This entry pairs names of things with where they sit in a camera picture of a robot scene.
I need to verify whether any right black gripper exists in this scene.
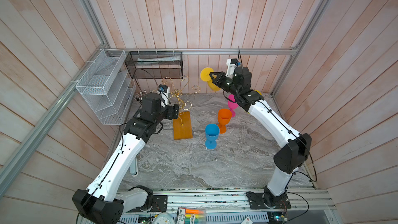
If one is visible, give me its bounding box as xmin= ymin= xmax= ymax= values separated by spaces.
xmin=209 ymin=72 xmax=240 ymax=99

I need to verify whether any dark yellow wine glass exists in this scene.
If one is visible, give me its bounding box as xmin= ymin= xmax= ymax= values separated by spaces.
xmin=200 ymin=67 xmax=220 ymax=92

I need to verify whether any pink wine glass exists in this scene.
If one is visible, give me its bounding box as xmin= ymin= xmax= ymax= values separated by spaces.
xmin=228 ymin=94 xmax=239 ymax=118

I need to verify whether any orange wine glass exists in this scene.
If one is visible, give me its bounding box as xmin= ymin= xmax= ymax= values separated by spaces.
xmin=218 ymin=108 xmax=232 ymax=134

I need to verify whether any blue wine glass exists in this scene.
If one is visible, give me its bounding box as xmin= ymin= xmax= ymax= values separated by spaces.
xmin=205 ymin=123 xmax=220 ymax=150

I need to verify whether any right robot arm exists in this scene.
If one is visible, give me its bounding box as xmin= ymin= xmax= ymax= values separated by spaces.
xmin=201 ymin=66 xmax=312 ymax=208

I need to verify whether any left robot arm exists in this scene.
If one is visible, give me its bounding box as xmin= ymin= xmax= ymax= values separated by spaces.
xmin=72 ymin=91 xmax=179 ymax=224

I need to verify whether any gold wine glass rack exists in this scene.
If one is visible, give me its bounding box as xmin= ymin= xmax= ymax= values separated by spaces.
xmin=161 ymin=75 xmax=201 ymax=140

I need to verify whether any pens bundle in cup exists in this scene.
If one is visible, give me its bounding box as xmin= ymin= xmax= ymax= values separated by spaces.
xmin=134 ymin=90 xmax=150 ymax=103

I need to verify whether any small grey remote device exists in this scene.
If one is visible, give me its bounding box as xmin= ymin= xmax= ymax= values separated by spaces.
xmin=130 ymin=158 xmax=138 ymax=177

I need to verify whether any highlighter marker box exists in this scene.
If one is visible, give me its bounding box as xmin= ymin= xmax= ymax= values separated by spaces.
xmin=175 ymin=207 xmax=206 ymax=224

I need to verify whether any white round device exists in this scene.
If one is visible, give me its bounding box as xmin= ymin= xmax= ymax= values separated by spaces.
xmin=151 ymin=213 xmax=175 ymax=224

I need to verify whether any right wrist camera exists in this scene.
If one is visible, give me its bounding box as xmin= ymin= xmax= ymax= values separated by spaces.
xmin=226 ymin=59 xmax=241 ymax=78

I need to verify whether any black mesh wall basket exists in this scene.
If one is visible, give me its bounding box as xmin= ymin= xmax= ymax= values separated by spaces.
xmin=124 ymin=51 xmax=184 ymax=80

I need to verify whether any white mesh wall organizer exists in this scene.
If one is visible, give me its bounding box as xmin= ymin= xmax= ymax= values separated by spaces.
xmin=76 ymin=49 xmax=136 ymax=125

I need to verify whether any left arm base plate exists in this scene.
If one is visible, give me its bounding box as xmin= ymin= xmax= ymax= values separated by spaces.
xmin=128 ymin=195 xmax=168 ymax=213

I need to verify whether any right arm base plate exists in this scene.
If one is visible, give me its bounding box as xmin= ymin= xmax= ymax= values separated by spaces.
xmin=245 ymin=191 xmax=291 ymax=209

